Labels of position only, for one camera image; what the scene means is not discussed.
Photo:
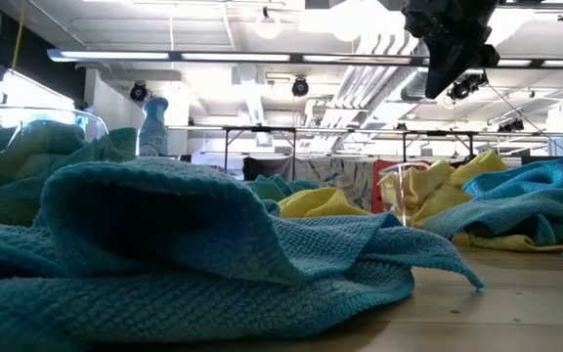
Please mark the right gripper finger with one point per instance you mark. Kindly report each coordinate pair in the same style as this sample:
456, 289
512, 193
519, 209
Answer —
445, 68

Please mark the yellow microfiber towel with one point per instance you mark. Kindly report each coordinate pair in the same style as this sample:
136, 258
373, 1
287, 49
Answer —
3, 212
482, 168
418, 190
320, 203
506, 243

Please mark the black spotlight cluster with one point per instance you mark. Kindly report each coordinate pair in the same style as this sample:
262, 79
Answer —
511, 126
464, 88

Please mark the red panel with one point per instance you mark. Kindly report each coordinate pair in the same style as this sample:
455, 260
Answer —
376, 195

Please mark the patterned sheet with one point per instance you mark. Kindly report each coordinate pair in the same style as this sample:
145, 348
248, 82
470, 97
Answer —
340, 176

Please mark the round pendant lamp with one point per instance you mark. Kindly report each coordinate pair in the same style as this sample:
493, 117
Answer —
268, 27

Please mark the dark hanging cloth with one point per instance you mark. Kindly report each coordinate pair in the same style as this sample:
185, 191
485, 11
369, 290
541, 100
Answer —
267, 168

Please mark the pale blue spray bottle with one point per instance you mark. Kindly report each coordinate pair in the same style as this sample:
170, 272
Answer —
153, 132

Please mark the long ceiling light bar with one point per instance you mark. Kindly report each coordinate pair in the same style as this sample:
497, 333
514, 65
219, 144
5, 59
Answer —
115, 55

